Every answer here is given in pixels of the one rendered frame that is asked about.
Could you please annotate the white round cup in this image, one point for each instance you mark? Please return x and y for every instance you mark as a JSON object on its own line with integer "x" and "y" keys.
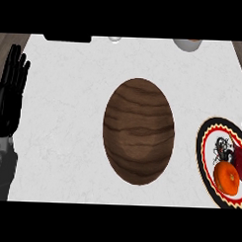
{"x": 187, "y": 45}

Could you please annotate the brown wooden bowl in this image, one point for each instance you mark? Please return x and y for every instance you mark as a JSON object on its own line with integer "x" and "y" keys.
{"x": 138, "y": 131}

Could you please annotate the black flat appliance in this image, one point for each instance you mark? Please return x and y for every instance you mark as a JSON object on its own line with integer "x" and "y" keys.
{"x": 67, "y": 38}

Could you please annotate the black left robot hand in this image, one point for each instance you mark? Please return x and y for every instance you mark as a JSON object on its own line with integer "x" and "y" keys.
{"x": 8, "y": 89}

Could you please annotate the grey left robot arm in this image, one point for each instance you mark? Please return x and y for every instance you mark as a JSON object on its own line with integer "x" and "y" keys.
{"x": 2, "y": 168}

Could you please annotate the dark red fruit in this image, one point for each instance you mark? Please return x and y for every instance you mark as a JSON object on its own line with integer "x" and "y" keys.
{"x": 240, "y": 160}

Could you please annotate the patterned black-rimmed plate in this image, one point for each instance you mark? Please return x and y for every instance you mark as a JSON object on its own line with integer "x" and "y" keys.
{"x": 207, "y": 152}

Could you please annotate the orange fruit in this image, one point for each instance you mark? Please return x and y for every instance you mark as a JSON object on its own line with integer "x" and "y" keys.
{"x": 226, "y": 178}

